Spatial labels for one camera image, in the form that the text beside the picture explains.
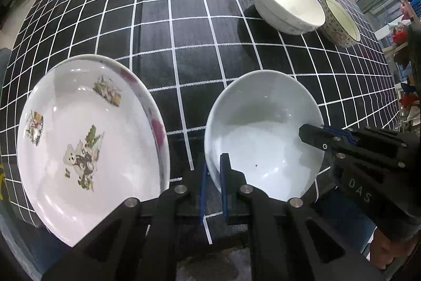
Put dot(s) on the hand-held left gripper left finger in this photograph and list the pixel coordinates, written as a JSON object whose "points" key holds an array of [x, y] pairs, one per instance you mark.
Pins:
{"points": [[203, 197]]}

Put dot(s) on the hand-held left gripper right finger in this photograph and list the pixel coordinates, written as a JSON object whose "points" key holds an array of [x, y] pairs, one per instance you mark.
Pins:
{"points": [[225, 184]]}

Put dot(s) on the pale blue white bowl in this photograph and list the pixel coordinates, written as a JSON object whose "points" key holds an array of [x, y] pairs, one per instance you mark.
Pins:
{"points": [[263, 123]]}

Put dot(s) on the person's right hand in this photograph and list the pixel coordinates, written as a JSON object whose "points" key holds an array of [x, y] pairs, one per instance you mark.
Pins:
{"points": [[383, 248]]}

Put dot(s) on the black white checked tablecloth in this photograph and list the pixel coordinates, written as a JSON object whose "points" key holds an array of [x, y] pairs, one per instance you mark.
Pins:
{"points": [[197, 21]]}

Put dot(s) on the white plate with bear print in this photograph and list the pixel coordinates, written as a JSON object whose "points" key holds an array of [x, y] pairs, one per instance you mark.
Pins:
{"points": [[59, 96]]}

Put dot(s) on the white plate with pink flowers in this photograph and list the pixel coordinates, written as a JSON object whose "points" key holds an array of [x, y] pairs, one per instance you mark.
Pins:
{"points": [[158, 133]]}

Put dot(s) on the blue plastic basket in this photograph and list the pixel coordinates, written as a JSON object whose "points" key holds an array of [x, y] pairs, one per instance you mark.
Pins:
{"points": [[415, 4]]}

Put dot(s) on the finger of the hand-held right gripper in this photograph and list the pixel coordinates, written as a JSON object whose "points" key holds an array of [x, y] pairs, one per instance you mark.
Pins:
{"points": [[315, 140], [371, 133]]}

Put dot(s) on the patterned bowl with green inside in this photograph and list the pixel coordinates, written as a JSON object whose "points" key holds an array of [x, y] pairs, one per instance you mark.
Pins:
{"points": [[342, 19]]}

